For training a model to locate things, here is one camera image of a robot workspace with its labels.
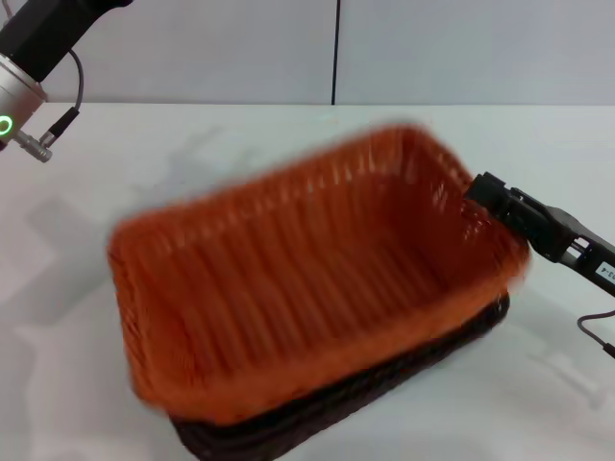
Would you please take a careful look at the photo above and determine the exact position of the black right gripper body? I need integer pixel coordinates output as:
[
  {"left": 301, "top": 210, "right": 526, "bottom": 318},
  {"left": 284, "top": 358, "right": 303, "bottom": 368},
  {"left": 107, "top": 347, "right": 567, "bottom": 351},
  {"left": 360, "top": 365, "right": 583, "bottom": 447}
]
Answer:
[{"left": 501, "top": 186, "right": 615, "bottom": 300}]

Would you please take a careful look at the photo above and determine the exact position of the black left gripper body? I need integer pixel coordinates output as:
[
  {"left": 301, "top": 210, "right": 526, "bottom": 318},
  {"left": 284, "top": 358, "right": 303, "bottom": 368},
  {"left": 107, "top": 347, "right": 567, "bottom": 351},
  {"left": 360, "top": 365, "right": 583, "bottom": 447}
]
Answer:
[{"left": 0, "top": 0, "right": 134, "bottom": 84}]

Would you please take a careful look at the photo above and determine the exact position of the orange wicker basket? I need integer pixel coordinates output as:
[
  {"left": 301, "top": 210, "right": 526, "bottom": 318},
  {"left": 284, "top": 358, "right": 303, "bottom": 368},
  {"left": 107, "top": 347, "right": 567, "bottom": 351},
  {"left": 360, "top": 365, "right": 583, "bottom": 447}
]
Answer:
[{"left": 105, "top": 121, "right": 535, "bottom": 427}]

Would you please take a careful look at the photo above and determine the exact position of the dark brown wicker basket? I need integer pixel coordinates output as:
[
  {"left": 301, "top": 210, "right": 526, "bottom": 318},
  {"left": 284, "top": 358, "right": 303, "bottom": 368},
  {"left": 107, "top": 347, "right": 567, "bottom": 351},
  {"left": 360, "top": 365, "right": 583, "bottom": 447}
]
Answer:
[{"left": 169, "top": 289, "right": 512, "bottom": 461}]

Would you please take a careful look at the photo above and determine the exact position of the right arm dark cable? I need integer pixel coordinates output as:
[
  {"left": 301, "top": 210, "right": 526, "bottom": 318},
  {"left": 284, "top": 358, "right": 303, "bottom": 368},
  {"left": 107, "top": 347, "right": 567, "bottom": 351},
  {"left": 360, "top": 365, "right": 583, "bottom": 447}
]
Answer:
[{"left": 578, "top": 308, "right": 615, "bottom": 360}]

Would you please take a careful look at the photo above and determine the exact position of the left arm connector cable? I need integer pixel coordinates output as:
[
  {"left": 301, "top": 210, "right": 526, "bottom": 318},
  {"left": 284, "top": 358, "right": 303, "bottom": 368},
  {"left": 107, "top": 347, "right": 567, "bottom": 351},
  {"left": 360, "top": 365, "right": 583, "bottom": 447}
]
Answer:
[{"left": 13, "top": 47, "right": 86, "bottom": 165}]

